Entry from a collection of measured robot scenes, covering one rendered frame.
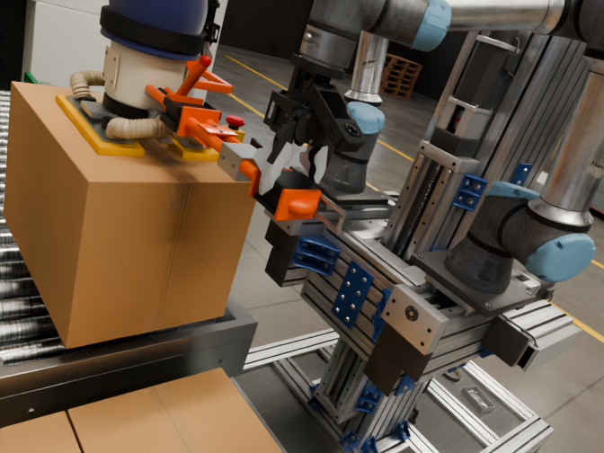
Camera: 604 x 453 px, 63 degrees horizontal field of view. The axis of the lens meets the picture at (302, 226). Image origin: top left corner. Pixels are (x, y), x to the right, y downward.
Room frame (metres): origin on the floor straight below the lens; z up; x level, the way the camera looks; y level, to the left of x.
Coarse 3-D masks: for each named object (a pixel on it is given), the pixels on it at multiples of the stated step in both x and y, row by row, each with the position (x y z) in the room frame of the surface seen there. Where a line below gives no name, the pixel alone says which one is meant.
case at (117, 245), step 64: (64, 128) 1.01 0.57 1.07; (64, 192) 0.88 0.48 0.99; (128, 192) 0.86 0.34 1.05; (192, 192) 0.96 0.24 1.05; (64, 256) 0.85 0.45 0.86; (128, 256) 0.87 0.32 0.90; (192, 256) 0.99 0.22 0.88; (64, 320) 0.82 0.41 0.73; (128, 320) 0.89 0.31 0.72; (192, 320) 1.02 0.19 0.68
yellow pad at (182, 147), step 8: (168, 144) 1.12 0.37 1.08; (176, 144) 1.10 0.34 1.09; (184, 144) 1.10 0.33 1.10; (176, 152) 1.09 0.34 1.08; (184, 152) 1.07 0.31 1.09; (192, 152) 1.08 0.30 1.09; (200, 152) 1.10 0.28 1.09; (208, 152) 1.12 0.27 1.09; (216, 152) 1.14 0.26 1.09; (208, 160) 1.11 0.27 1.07; (216, 160) 1.13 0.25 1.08
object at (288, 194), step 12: (252, 180) 0.73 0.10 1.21; (276, 180) 0.70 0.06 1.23; (288, 180) 0.72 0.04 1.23; (300, 180) 0.74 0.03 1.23; (252, 192) 0.72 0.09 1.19; (276, 192) 0.70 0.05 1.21; (288, 192) 0.67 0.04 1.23; (300, 192) 0.69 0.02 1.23; (312, 192) 0.71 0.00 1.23; (264, 204) 0.70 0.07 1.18; (276, 204) 0.69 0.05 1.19; (288, 204) 0.68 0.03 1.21; (276, 216) 0.67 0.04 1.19; (288, 216) 0.68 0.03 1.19; (300, 216) 0.70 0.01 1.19; (312, 216) 0.72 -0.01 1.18
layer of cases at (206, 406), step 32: (160, 384) 0.92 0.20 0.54; (192, 384) 0.96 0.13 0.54; (224, 384) 0.99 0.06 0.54; (64, 416) 0.75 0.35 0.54; (96, 416) 0.77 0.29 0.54; (128, 416) 0.80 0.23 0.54; (160, 416) 0.83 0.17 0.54; (192, 416) 0.86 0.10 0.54; (224, 416) 0.89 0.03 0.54; (256, 416) 0.93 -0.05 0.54; (0, 448) 0.64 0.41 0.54; (32, 448) 0.66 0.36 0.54; (64, 448) 0.68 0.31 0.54; (96, 448) 0.70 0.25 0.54; (128, 448) 0.73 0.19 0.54; (160, 448) 0.75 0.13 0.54; (192, 448) 0.78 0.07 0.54; (224, 448) 0.81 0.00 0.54; (256, 448) 0.84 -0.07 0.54
